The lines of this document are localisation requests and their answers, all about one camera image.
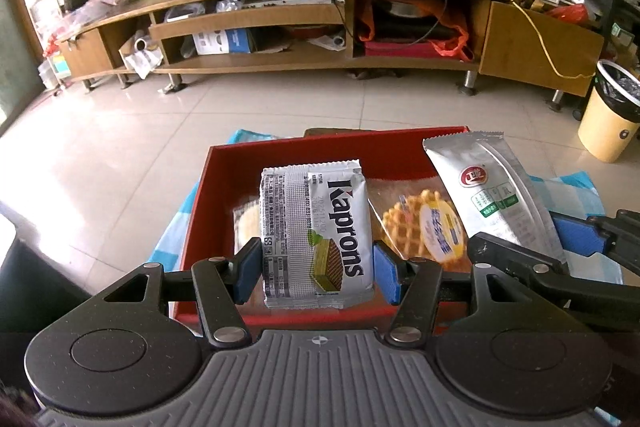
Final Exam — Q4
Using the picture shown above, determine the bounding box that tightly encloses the yellow cable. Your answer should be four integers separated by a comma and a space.
407, 0, 598, 80

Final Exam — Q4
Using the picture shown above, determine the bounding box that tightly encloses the orange plastic bag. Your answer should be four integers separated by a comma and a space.
357, 0, 473, 60

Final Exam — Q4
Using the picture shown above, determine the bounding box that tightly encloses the glass door wooden frame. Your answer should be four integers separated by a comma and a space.
0, 0, 46, 128

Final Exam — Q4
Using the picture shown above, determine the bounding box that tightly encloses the silver packet red logo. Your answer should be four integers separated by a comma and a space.
422, 131, 571, 265

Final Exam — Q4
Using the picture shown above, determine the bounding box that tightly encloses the clear round bun packet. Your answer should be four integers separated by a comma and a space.
232, 202, 263, 255

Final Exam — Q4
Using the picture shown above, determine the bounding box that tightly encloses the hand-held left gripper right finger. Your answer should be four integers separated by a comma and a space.
374, 241, 548, 344

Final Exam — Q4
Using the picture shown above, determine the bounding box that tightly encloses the silver white wafer packet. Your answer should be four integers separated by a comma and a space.
260, 159, 376, 310

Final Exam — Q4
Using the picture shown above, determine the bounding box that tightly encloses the silver media player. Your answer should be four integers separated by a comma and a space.
235, 0, 346, 10

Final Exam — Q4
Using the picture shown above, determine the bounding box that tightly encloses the yellow trash bin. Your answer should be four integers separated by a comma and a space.
577, 59, 640, 164

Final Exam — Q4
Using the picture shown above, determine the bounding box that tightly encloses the clear waffle packet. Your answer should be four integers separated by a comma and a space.
367, 177, 473, 273

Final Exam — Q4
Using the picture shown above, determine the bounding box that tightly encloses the red cardboard box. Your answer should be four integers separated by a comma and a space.
171, 126, 475, 334

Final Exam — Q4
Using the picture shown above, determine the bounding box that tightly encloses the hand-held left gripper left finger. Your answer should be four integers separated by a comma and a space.
90, 237, 264, 350

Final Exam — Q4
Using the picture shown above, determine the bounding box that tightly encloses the dark furniture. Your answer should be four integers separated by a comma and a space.
0, 202, 101, 333

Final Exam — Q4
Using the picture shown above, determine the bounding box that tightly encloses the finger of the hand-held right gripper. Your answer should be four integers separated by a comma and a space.
549, 209, 640, 272
466, 232, 640, 333

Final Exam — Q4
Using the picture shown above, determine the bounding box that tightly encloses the crumpled white paper bag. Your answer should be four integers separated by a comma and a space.
119, 32, 165, 80

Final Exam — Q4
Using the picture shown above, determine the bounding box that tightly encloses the blue checkered tablecloth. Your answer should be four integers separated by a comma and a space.
152, 128, 626, 288

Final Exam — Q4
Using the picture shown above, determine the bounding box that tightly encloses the wooden TV stand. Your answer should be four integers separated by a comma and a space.
57, 0, 605, 98

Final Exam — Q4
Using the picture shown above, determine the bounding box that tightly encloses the white storage cart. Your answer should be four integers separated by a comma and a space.
30, 0, 71, 95

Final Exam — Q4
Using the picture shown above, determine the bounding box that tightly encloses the blue white carton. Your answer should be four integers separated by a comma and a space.
192, 28, 253, 55

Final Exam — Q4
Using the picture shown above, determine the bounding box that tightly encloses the red plastic bag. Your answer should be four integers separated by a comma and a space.
545, 3, 588, 25

